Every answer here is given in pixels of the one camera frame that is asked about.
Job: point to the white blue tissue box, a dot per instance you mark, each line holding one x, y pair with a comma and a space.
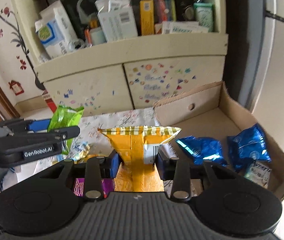
55, 31

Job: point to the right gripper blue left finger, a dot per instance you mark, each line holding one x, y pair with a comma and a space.
101, 167

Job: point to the white blue America snack packet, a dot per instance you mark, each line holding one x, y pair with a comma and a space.
258, 173

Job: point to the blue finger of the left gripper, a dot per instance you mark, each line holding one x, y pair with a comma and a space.
38, 125

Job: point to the yellow box on shelf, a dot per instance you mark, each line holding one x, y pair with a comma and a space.
147, 17

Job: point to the floral tablecloth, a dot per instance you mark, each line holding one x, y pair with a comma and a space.
100, 144

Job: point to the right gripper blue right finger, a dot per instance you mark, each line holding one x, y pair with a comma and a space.
178, 171

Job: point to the green bottle on shelf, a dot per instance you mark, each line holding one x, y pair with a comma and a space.
204, 13

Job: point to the red gift box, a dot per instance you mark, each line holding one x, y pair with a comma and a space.
48, 100

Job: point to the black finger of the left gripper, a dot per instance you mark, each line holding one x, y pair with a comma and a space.
20, 149

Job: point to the blue foil snack bag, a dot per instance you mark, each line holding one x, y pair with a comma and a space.
202, 149
247, 147

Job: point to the purple noodle snack bag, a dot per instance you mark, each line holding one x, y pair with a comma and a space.
81, 186

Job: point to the green snack packet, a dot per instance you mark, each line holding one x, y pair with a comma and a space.
65, 117

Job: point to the orange yellow snack bag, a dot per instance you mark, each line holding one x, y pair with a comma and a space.
138, 147

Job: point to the cream cabinet with stickers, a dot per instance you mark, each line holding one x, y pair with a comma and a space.
127, 74

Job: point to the white paper box on shelf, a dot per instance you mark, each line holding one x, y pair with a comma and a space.
117, 19

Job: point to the white refrigerator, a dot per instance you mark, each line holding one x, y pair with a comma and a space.
264, 94

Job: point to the small yellow snack packet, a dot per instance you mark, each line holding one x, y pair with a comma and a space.
80, 152

